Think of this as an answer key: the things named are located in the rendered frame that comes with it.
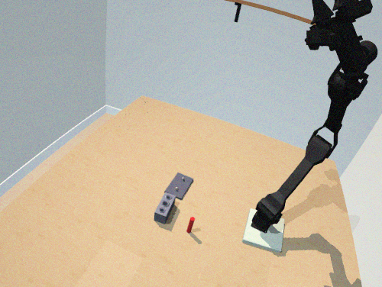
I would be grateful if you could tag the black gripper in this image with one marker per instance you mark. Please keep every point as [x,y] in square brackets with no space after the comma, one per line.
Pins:
[347,12]

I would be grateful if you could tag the red peg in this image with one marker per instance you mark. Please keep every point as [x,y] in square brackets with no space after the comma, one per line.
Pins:
[189,228]

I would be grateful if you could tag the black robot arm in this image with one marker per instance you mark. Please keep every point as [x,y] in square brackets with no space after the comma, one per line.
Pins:
[342,89]

